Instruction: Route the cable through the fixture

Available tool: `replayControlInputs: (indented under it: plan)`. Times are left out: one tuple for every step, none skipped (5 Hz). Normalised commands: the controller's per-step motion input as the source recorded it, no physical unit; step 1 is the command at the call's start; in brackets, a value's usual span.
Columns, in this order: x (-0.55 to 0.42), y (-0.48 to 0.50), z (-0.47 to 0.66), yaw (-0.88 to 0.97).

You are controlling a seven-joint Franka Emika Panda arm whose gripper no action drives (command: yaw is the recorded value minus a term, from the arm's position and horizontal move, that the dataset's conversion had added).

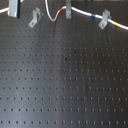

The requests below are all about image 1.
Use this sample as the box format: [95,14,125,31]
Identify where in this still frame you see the grey metal block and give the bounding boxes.
[8,0,20,18]

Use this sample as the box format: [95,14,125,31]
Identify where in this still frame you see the left metal cable clip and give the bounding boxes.
[29,8,44,28]

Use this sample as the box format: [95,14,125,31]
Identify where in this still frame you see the metal cable clip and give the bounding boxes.
[98,9,110,30]
[29,8,44,28]
[66,0,71,19]

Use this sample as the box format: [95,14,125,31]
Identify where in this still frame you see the white cable with coloured bands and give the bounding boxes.
[0,0,128,31]

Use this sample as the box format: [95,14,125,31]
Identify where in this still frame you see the middle metal cable clip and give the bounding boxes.
[66,0,71,19]

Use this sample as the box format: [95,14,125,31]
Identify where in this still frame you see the right metal cable clip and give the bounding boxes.
[98,9,110,30]

